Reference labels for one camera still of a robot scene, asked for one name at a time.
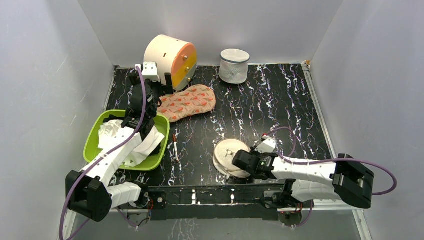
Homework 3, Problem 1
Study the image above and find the round white mesh laundry bag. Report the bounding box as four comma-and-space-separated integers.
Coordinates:
212, 138, 251, 180

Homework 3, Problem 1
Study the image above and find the white bra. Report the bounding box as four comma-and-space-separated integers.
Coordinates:
98, 120, 134, 151

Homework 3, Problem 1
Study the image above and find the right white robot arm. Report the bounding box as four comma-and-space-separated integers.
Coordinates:
232, 150, 375, 209

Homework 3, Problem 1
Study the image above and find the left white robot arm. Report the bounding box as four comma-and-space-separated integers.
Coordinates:
64, 70, 174, 222

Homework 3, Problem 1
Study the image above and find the black clothing in basin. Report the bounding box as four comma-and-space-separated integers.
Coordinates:
103, 114, 161, 156

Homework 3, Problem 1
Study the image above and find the floral pink mesh pouch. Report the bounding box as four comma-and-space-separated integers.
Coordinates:
157, 84, 217, 123

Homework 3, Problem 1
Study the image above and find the green plastic basin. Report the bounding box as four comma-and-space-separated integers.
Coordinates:
83, 109, 170, 172

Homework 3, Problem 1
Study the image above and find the round cream drawer box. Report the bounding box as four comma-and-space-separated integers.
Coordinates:
143, 34, 197, 92

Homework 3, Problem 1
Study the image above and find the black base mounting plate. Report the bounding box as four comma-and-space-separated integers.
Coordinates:
117, 183, 316, 222

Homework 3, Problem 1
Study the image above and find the red white marker pen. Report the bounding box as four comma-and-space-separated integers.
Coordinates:
172, 134, 180, 163

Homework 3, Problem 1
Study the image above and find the white mesh cylinder basket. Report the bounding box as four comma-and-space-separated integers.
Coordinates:
218, 48, 251, 84

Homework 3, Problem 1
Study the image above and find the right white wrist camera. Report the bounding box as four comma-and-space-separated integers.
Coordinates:
255, 135, 277, 154

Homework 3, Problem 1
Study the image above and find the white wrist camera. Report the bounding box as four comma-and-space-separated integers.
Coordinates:
135, 61, 160, 83
255, 135, 277, 154

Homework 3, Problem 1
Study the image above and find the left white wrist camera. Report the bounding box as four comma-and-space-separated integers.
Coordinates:
135, 61, 160, 83

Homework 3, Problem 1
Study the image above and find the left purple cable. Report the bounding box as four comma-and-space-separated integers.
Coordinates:
58, 65, 148, 240

